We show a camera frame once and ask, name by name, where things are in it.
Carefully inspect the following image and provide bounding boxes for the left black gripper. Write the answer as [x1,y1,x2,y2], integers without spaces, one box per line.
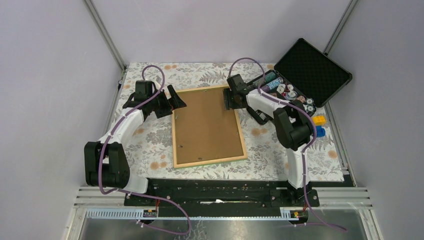
[148,84,186,118]

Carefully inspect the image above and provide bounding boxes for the brown backing board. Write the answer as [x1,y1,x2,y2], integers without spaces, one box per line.
[174,88,245,165]

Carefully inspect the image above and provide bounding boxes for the wooden picture frame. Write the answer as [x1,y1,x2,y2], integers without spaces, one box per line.
[171,84,249,170]

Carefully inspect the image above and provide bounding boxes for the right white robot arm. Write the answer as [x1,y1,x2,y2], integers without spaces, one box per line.
[223,74,317,206]

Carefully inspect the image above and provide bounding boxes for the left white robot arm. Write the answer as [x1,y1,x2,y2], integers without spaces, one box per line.
[83,81,186,206]

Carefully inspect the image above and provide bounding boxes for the floral tablecloth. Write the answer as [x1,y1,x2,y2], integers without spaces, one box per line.
[96,62,345,182]

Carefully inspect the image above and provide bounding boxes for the black poker chip case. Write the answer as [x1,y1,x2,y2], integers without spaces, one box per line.
[247,38,353,109]

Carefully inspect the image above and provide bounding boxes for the yellow toy block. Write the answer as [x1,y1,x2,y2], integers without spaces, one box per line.
[312,115,327,126]

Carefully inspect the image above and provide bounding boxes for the blue toy block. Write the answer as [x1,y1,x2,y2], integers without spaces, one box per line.
[315,125,326,138]

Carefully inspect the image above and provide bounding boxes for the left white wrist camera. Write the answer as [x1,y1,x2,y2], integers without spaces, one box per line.
[153,76,166,91]

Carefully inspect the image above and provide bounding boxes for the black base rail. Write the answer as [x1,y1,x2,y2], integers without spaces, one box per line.
[124,178,320,218]

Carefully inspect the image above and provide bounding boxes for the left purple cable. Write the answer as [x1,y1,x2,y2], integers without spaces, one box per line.
[98,64,193,236]

